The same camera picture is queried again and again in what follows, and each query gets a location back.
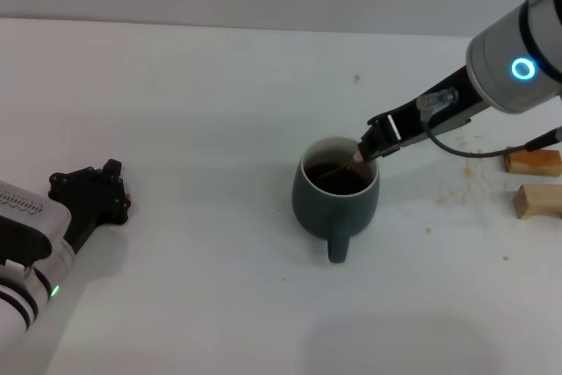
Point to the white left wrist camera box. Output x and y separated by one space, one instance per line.
26 225

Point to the dark coffee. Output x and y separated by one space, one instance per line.
338 184

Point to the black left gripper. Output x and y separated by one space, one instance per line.
90 208

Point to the grey ceramic cup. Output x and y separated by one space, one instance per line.
320 212

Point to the pale wooden block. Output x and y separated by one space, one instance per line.
540 201

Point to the orange stained wooden block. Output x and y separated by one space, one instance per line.
535 163

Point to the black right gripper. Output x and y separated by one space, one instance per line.
456 103

